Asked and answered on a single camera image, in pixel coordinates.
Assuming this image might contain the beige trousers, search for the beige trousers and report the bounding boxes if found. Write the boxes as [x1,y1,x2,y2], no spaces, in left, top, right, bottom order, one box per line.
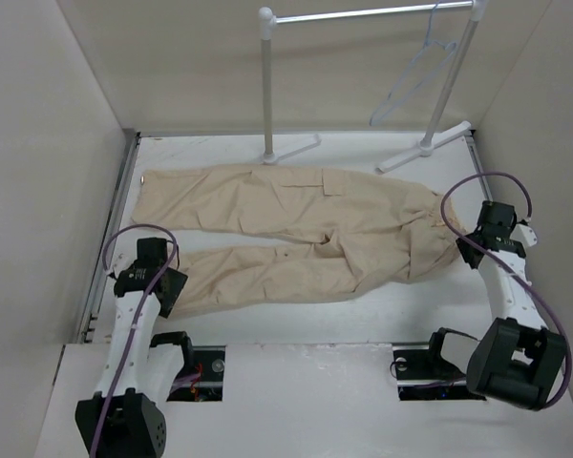
[132,164,459,317]

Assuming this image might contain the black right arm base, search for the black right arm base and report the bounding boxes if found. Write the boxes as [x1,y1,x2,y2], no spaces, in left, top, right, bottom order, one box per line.
[389,344,486,402]

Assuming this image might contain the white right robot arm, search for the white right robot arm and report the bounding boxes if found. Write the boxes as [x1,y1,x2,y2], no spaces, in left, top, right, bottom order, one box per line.
[439,196,569,411]

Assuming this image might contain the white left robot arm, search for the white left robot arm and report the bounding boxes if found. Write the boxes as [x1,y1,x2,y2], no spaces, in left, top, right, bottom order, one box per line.
[74,238,196,457]

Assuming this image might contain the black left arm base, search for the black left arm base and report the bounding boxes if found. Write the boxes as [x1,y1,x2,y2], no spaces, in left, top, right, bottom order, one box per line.
[168,346,226,403]

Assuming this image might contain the white clothes rack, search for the white clothes rack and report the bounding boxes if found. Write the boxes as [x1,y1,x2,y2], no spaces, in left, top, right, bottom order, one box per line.
[258,1,488,174]

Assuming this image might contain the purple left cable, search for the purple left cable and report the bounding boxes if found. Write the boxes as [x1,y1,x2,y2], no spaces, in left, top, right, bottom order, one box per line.
[88,223,204,458]

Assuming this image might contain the purple cable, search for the purple cable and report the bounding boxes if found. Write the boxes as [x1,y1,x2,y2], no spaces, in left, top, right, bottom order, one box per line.
[439,171,573,411]
[88,223,204,458]

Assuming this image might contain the aluminium table edge rail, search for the aluminium table edge rail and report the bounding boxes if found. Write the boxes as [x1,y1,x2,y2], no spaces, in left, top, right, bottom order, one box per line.
[73,129,140,344]

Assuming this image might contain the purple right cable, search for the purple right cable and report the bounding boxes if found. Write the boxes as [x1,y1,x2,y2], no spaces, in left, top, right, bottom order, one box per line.
[439,171,573,411]

